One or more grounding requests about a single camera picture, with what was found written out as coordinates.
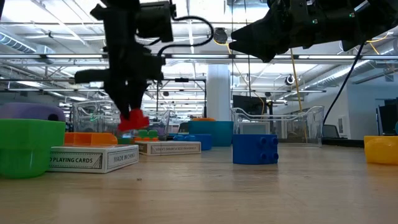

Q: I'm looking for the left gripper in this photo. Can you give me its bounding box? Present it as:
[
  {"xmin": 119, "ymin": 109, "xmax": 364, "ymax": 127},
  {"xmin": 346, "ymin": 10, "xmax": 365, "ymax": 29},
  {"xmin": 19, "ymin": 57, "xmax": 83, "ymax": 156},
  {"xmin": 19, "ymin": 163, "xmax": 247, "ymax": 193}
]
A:
[{"xmin": 73, "ymin": 21, "xmax": 166, "ymax": 119}]

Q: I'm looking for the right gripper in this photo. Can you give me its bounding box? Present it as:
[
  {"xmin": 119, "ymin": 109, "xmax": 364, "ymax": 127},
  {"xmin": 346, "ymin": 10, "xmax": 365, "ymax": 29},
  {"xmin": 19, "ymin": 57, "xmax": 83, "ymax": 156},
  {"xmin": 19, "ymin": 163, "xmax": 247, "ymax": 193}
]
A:
[{"xmin": 228, "ymin": 0, "xmax": 353, "ymax": 63}]

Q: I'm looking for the red toy block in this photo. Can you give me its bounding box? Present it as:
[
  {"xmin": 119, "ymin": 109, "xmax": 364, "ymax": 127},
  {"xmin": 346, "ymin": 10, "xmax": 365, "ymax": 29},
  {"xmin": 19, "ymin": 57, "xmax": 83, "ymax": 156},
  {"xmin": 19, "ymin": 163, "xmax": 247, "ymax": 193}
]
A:
[{"xmin": 117, "ymin": 108, "xmax": 150, "ymax": 133}]

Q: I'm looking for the bright green toy block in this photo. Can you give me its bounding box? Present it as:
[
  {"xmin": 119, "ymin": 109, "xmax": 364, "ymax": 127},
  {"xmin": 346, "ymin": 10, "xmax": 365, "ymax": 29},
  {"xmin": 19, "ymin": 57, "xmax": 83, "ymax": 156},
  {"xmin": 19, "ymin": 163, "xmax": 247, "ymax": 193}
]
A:
[{"xmin": 137, "ymin": 129, "xmax": 159, "ymax": 139}]

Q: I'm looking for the orange toy block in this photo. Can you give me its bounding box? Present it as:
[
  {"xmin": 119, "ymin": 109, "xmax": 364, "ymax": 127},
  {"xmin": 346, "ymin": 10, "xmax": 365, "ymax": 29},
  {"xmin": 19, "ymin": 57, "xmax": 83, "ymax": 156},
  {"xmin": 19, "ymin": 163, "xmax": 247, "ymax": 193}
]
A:
[{"xmin": 64, "ymin": 132, "xmax": 119, "ymax": 146}]

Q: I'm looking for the playing card box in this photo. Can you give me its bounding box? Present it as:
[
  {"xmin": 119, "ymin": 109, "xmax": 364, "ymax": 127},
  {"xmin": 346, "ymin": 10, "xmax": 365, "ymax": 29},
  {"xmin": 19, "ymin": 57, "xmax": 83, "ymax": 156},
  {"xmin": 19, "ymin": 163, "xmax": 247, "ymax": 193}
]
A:
[
  {"xmin": 241, "ymin": 121, "xmax": 271, "ymax": 136},
  {"xmin": 48, "ymin": 143, "xmax": 140, "ymax": 174},
  {"xmin": 134, "ymin": 141, "xmax": 202, "ymax": 157}
]

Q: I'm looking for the clear plastic bin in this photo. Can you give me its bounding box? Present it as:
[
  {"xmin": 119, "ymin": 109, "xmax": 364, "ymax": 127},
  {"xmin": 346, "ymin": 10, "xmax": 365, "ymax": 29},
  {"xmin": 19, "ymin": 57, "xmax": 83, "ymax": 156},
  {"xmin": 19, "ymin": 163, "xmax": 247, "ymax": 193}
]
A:
[
  {"xmin": 229, "ymin": 105, "xmax": 325, "ymax": 147},
  {"xmin": 72, "ymin": 100, "xmax": 171, "ymax": 140}
]

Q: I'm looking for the black gantry stand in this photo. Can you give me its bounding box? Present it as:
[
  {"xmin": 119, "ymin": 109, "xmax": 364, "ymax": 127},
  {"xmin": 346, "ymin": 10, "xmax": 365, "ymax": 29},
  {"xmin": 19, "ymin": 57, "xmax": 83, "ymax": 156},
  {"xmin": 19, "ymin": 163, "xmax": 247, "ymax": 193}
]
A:
[{"xmin": 156, "ymin": 78, "xmax": 208, "ymax": 121}]

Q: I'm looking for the black monitor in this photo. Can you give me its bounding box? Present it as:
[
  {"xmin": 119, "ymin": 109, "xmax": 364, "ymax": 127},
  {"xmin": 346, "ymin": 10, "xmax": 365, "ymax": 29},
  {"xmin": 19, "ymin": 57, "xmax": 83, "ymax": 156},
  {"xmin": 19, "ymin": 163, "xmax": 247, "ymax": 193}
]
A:
[
  {"xmin": 377, "ymin": 98, "xmax": 398, "ymax": 136},
  {"xmin": 232, "ymin": 95, "xmax": 268, "ymax": 116}
]

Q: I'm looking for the white pillar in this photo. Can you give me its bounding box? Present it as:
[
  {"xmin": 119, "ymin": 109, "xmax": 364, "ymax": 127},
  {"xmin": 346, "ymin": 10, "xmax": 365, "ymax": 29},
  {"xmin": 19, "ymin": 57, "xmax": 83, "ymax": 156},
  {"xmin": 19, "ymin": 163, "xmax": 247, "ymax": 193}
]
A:
[{"xmin": 206, "ymin": 64, "xmax": 233, "ymax": 122}]

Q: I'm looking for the large blue toy block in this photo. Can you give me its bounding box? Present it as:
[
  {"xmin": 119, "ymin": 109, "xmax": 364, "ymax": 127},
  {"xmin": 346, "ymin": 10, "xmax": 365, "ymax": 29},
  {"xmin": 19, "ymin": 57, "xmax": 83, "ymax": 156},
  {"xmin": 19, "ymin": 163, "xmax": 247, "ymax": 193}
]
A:
[{"xmin": 172, "ymin": 134, "xmax": 213, "ymax": 152}]

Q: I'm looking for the teal plastic bin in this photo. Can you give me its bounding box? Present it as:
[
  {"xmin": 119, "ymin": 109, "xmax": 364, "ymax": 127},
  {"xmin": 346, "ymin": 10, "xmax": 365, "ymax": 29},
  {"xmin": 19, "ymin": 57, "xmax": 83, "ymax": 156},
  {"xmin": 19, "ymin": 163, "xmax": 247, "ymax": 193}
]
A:
[{"xmin": 187, "ymin": 120, "xmax": 234, "ymax": 147}]

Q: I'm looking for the purple foam die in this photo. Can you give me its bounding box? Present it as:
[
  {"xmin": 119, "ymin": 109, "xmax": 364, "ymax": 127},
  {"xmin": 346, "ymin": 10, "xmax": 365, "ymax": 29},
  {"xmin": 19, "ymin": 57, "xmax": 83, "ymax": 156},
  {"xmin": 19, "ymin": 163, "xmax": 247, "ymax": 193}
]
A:
[{"xmin": 0, "ymin": 102, "xmax": 67, "ymax": 123}]

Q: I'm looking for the green two-stud toy brick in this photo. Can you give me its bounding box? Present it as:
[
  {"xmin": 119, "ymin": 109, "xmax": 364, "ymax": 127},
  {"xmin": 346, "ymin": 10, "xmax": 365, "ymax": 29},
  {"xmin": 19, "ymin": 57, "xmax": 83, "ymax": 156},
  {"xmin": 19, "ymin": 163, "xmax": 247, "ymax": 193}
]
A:
[{"xmin": 0, "ymin": 119, "xmax": 67, "ymax": 180}]

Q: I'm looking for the yellow toy block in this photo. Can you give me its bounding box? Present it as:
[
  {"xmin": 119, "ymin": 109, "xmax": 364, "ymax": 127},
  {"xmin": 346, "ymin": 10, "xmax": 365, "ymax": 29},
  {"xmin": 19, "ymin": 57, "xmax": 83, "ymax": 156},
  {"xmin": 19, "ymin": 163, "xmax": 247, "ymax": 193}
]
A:
[{"xmin": 363, "ymin": 135, "xmax": 398, "ymax": 166}]

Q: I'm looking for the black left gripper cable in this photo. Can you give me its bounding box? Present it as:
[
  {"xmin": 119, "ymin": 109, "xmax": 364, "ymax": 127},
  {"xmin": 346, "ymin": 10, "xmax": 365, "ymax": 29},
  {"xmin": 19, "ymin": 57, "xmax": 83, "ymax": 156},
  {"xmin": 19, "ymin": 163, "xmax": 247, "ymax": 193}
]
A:
[{"xmin": 157, "ymin": 15, "xmax": 215, "ymax": 57}]

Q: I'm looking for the yellow cable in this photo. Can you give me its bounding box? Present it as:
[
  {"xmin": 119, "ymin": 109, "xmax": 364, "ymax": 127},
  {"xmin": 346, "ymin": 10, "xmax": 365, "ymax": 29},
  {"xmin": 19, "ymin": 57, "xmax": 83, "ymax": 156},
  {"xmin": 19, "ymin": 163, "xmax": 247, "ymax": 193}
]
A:
[{"xmin": 289, "ymin": 46, "xmax": 308, "ymax": 141}]

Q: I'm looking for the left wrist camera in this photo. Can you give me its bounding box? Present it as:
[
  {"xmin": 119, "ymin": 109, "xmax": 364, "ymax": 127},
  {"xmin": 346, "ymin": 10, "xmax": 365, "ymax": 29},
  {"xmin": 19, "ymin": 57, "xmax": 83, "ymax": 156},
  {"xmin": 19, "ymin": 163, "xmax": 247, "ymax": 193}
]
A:
[{"xmin": 136, "ymin": 1, "xmax": 177, "ymax": 43}]

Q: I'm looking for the silver air duct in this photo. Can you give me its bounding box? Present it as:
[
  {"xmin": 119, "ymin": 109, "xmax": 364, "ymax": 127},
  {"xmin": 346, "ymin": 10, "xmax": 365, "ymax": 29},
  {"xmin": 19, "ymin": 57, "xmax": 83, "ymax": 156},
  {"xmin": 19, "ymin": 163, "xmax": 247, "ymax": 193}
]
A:
[{"xmin": 304, "ymin": 60, "xmax": 398, "ymax": 91}]

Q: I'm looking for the black hanging cable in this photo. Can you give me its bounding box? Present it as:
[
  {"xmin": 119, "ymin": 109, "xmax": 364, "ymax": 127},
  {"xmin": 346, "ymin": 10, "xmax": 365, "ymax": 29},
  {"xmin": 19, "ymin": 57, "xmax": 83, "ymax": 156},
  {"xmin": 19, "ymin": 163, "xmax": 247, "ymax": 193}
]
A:
[{"xmin": 322, "ymin": 42, "xmax": 366, "ymax": 125}]

